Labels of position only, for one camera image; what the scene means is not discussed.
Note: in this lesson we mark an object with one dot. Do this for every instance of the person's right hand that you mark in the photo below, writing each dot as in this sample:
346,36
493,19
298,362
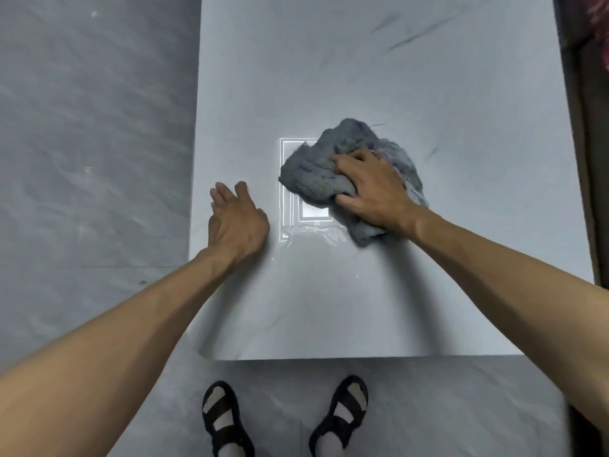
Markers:
380,195

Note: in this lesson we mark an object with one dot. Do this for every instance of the person's left hand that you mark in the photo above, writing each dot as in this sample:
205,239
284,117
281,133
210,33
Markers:
238,228

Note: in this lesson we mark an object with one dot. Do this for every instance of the grey cleaning cloth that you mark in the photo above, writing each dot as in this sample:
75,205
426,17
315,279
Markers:
309,171

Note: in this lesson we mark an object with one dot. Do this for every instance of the person's right forearm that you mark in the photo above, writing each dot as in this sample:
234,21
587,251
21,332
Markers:
523,304

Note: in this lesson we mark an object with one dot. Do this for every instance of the person's left forearm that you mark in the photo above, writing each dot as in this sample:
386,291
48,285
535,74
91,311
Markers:
95,366

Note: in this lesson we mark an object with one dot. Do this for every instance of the person's left sandal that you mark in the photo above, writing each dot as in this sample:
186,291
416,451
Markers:
223,423

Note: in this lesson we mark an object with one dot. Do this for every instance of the person's sandal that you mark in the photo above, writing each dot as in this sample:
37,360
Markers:
223,423
342,414

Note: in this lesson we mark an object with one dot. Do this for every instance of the person's right sandal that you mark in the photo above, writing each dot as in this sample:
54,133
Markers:
342,414

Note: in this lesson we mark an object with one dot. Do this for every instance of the person's right leg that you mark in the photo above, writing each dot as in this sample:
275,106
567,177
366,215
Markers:
330,447

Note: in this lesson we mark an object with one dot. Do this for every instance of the white marble table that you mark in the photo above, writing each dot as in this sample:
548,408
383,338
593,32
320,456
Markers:
380,66

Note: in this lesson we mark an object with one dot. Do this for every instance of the beige sofa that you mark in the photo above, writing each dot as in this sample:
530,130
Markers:
590,137

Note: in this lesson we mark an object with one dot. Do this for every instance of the red plaid blanket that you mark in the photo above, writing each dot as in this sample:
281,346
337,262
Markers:
600,28

